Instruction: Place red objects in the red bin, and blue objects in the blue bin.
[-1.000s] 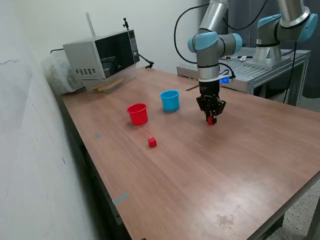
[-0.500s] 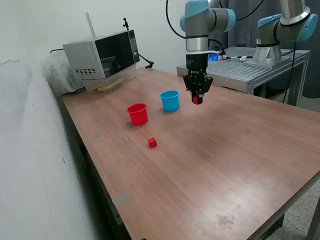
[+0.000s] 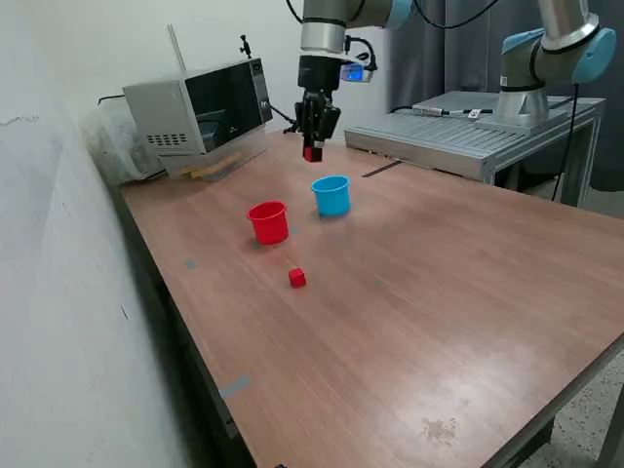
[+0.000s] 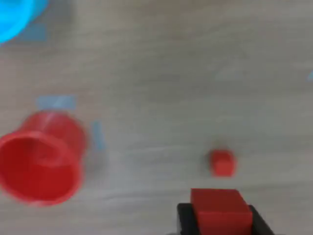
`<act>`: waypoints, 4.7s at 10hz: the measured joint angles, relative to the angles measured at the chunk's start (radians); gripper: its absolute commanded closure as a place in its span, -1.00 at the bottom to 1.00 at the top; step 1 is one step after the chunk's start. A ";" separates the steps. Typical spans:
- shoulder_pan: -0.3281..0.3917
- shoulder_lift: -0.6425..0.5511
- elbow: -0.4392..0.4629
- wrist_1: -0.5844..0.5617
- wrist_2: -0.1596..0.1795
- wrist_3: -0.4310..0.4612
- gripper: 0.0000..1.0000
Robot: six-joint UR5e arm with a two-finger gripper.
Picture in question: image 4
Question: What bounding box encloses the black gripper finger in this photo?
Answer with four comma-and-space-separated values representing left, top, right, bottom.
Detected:
177, 203, 200, 235
249, 205, 277, 235

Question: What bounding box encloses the red cube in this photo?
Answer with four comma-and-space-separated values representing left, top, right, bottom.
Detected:
209, 149, 237, 177
190, 188, 253, 235

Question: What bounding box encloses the red plastic bin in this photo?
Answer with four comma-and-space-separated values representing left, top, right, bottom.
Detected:
0, 110, 88, 206

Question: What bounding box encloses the blue plastic bin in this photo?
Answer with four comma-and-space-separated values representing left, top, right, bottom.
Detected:
0, 0, 47, 45

